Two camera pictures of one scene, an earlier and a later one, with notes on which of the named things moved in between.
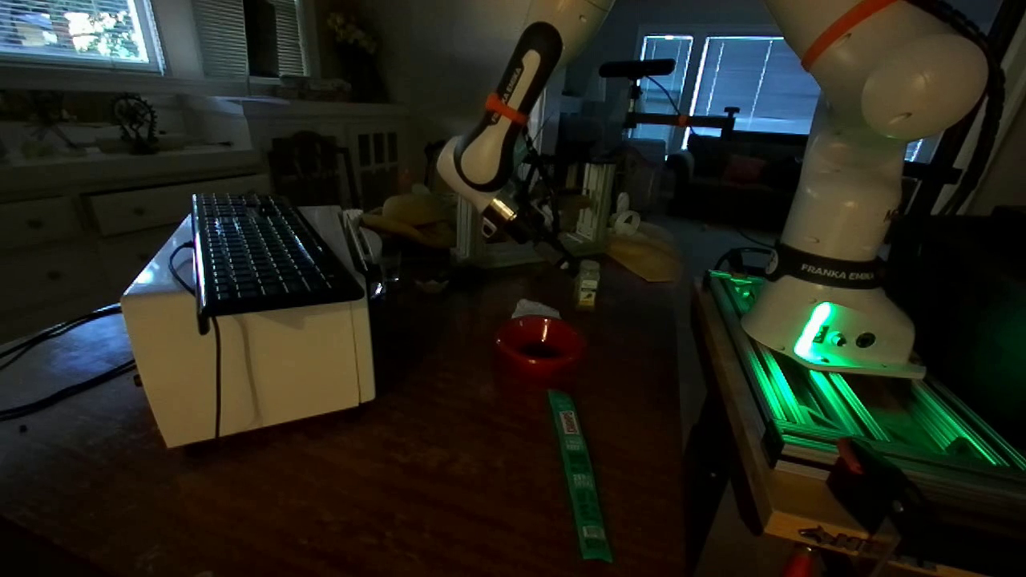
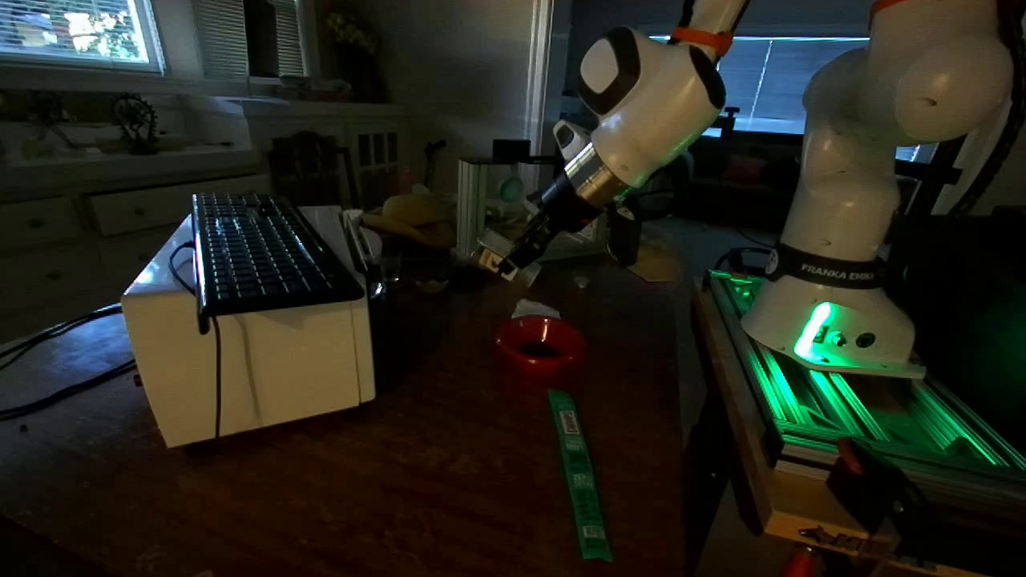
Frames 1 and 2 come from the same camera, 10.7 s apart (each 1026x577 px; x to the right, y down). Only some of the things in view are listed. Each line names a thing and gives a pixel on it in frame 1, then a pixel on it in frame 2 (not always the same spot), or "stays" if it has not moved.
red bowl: x=540 y=348 stays
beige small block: x=587 y=282 to x=499 y=265
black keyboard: x=253 y=254 stays
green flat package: x=581 y=478 stays
